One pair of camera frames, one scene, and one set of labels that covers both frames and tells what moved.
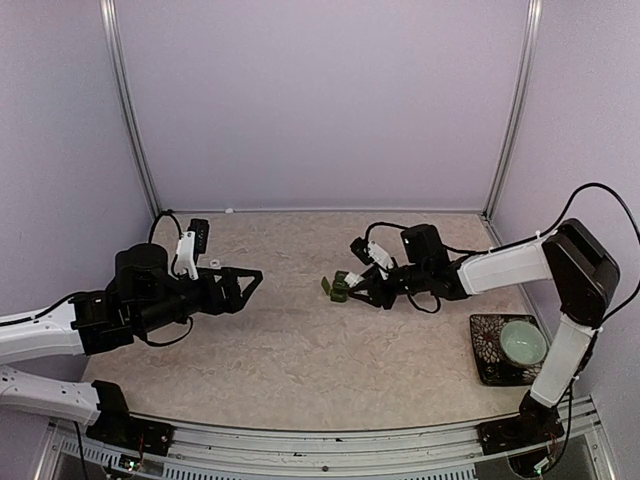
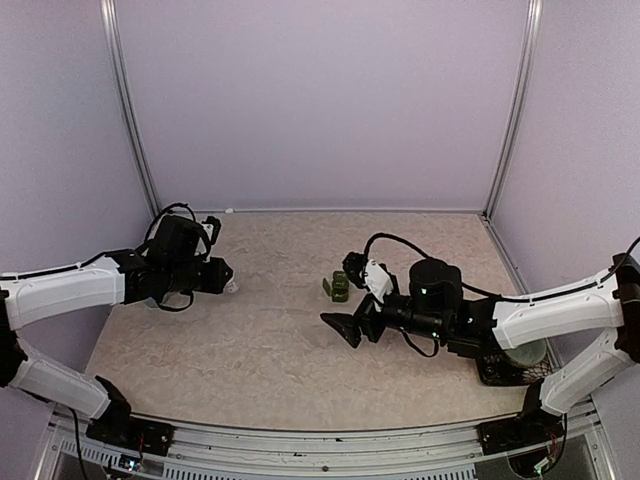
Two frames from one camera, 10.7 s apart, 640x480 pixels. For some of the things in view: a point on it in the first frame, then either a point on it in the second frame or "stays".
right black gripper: x=374 y=282 -> x=348 y=325
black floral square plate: x=493 y=367 stays
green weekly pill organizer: x=340 y=288 stays
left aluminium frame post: x=108 y=18 stays
